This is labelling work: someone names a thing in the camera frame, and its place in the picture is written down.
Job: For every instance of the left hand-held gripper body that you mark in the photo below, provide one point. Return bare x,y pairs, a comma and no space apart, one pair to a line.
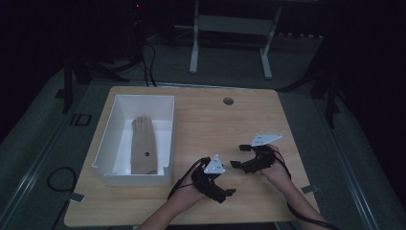
214,166

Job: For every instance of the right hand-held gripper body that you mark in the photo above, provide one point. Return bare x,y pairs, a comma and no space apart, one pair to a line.
263,159

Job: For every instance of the beige knit glove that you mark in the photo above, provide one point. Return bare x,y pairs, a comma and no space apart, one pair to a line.
143,150

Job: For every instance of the white plastic box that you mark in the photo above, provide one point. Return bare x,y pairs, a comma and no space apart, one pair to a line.
127,108

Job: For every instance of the person's right hand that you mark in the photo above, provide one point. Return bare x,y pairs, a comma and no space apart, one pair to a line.
281,175

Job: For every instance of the person's left hand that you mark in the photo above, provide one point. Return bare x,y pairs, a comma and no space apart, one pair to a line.
186,196

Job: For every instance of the grey tape piece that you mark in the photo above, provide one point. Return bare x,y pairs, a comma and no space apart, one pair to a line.
76,197
310,188

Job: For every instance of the black stand with angled legs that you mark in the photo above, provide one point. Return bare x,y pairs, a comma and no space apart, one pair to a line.
325,92

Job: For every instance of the black tripod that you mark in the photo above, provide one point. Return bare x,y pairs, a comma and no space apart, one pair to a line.
68,83

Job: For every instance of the aluminium floor rail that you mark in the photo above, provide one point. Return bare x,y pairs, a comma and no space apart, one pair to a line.
351,166
28,179

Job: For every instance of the white metal stand frame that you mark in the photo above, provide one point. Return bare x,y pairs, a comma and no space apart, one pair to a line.
233,25

